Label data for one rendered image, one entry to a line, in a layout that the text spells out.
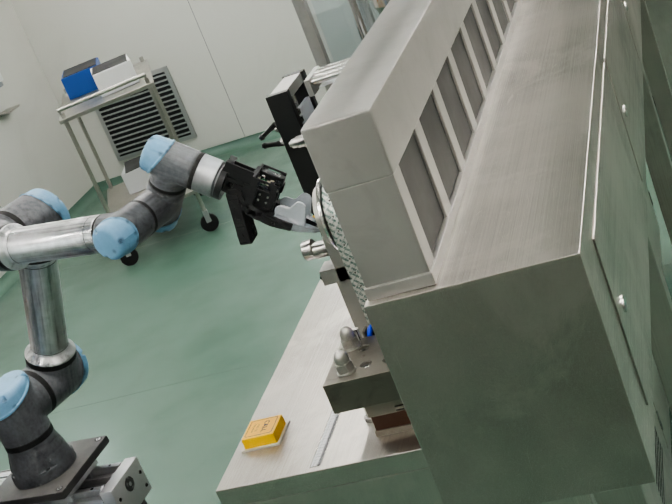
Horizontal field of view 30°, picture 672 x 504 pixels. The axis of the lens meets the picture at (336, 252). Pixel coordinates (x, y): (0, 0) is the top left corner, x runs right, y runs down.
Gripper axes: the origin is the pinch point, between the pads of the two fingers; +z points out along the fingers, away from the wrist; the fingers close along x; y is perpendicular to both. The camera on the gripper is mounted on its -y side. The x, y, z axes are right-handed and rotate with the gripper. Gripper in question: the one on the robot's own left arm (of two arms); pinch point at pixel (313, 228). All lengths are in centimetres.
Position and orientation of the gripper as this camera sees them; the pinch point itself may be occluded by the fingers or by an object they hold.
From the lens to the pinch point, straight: 239.4
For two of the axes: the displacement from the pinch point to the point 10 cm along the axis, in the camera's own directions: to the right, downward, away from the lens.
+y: 3.1, -8.2, -4.7
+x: 2.1, -4.2, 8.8
